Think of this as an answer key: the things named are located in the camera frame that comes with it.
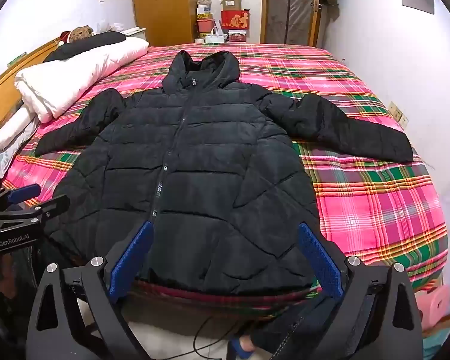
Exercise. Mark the white plastic basket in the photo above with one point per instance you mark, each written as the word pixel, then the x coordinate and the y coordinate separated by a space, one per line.
pixel 214 37

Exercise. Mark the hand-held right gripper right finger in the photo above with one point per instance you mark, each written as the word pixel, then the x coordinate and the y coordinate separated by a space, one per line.
pixel 320 258

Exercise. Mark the wooden headboard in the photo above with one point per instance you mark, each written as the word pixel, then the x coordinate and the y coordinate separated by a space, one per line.
pixel 7 82

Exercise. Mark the white pillow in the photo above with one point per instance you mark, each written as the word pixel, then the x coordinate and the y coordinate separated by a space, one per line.
pixel 11 131

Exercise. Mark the white folded quilt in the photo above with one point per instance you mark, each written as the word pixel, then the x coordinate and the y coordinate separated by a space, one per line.
pixel 78 78

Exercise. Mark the grey fabric wardrobe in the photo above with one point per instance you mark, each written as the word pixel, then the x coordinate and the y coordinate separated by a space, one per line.
pixel 292 7

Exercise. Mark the wooden wardrobe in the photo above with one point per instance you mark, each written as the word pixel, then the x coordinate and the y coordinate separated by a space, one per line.
pixel 161 7

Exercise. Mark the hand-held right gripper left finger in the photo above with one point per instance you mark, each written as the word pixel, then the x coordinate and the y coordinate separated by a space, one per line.
pixel 131 258

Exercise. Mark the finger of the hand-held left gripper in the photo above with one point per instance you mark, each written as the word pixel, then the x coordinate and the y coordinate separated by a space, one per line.
pixel 47 208
pixel 22 192

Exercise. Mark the wall socket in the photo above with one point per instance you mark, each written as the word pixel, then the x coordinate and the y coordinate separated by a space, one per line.
pixel 397 114

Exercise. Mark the red gift box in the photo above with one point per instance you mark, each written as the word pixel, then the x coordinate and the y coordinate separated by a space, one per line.
pixel 236 19

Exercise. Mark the red patterned box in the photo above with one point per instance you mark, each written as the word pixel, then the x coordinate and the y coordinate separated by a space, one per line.
pixel 237 36

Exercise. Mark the person's leg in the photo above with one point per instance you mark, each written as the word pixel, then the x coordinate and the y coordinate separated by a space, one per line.
pixel 285 330

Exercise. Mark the black pillow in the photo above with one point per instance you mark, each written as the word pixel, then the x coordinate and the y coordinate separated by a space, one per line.
pixel 90 43

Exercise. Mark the pink plaid bed sheet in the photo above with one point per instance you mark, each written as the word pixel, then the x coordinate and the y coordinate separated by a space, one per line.
pixel 360 195

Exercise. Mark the pink plastic stool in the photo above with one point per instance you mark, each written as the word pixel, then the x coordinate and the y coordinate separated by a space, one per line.
pixel 438 303

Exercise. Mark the brown plush toy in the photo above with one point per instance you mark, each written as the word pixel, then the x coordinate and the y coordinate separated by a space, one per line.
pixel 78 33

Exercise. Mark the brown cardboard box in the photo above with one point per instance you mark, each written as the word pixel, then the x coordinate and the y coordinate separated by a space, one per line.
pixel 230 3

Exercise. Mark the black hooded puffer jacket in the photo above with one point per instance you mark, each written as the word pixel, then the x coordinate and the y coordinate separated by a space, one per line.
pixel 195 150

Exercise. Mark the pink plastic bucket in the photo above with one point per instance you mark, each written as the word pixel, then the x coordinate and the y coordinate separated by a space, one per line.
pixel 204 28

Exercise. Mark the blue slipper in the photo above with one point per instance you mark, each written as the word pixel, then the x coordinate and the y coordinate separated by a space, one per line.
pixel 242 348

